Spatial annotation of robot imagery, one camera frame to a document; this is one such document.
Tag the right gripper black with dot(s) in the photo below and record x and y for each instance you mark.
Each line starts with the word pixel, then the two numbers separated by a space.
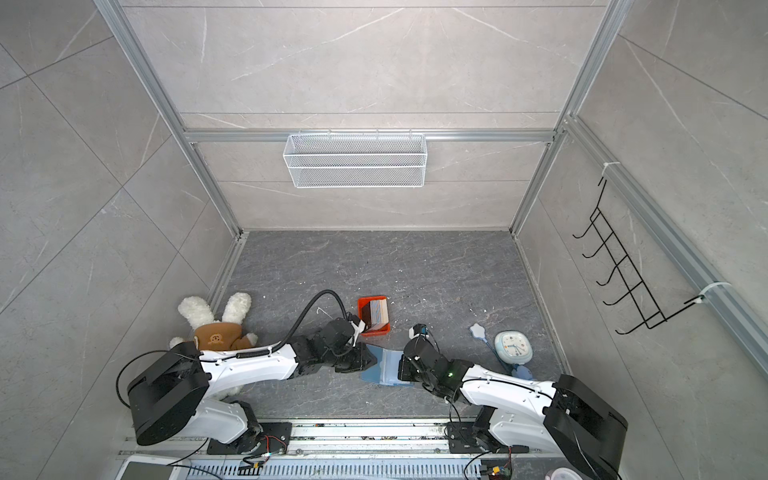
pixel 404 366

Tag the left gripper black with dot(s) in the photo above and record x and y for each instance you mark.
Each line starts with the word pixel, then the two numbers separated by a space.
pixel 366 359

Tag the blue leather card holder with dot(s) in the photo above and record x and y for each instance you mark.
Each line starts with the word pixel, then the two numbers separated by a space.
pixel 385 371

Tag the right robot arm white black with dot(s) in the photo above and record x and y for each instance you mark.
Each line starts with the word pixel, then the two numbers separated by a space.
pixel 564 416

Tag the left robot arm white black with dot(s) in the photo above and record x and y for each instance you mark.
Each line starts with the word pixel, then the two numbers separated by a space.
pixel 182 392

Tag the stack of credit cards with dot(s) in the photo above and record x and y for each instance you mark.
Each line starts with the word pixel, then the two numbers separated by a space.
pixel 379 314

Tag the red plastic tray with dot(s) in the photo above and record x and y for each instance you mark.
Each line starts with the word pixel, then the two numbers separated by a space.
pixel 363 314

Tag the blue toy figure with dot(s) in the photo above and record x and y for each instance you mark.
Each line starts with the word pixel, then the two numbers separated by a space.
pixel 478 332

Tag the round mint alarm clock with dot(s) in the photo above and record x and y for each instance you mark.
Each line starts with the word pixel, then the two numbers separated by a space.
pixel 513 347

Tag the white plush bunny toy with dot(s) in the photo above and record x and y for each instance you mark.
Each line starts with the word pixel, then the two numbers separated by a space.
pixel 224 334

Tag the white tablet device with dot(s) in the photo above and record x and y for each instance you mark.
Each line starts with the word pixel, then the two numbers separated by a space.
pixel 147 467

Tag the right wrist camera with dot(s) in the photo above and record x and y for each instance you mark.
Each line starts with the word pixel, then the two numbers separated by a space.
pixel 418 331

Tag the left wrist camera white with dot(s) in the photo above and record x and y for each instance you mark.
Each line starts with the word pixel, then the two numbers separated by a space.
pixel 359 327

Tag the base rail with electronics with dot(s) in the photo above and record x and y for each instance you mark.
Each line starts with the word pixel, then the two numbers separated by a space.
pixel 407 448

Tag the white wire mesh basket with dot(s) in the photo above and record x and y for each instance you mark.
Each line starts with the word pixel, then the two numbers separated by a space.
pixel 356 160

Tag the black wire hook rack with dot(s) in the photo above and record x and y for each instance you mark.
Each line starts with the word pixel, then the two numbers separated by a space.
pixel 626 272

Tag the aluminium frame rails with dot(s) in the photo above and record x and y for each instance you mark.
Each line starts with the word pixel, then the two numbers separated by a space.
pixel 729 307

